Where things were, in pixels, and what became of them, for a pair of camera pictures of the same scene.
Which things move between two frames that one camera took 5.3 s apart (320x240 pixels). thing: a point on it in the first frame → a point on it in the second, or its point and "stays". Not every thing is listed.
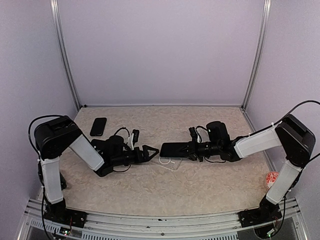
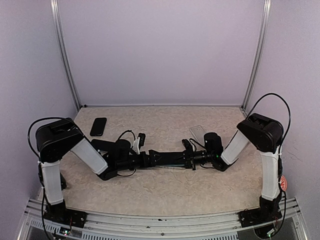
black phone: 98,127 stays
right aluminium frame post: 259,56 stays
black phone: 176,149 → 157,158
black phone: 100,146 stays
